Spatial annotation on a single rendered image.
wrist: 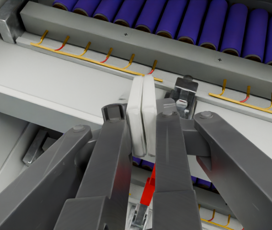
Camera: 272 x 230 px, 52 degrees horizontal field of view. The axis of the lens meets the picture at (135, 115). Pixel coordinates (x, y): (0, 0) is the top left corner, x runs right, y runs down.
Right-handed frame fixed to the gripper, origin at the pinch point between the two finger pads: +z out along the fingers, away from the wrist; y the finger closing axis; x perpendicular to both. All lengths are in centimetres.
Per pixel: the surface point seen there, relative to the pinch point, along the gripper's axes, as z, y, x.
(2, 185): 10.5, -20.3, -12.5
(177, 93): 3.9, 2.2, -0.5
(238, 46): 8.6, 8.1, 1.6
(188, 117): 1.8, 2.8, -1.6
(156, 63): 6.9, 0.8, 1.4
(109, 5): 10.9, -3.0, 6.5
